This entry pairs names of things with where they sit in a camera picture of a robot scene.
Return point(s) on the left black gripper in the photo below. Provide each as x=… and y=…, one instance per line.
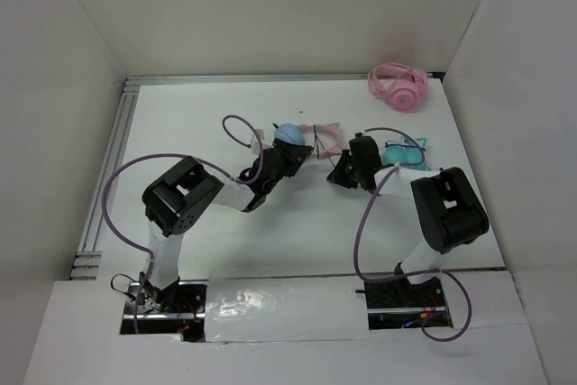
x=296, y=154

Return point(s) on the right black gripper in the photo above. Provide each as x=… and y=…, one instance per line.
x=337, y=175

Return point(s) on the blue pink cat-ear headphones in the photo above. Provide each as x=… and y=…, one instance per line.
x=295, y=134

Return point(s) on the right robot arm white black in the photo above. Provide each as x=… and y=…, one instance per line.
x=449, y=212

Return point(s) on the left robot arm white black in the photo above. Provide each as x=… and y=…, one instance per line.
x=175, y=201

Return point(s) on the teal white cat-ear headphones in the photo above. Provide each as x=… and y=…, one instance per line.
x=404, y=151

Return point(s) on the white sheet over base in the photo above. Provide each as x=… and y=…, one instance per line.
x=285, y=310

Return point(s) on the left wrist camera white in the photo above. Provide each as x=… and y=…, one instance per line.
x=262, y=140

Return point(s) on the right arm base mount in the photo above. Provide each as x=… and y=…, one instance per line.
x=399, y=305

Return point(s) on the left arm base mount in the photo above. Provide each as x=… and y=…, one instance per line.
x=184, y=316

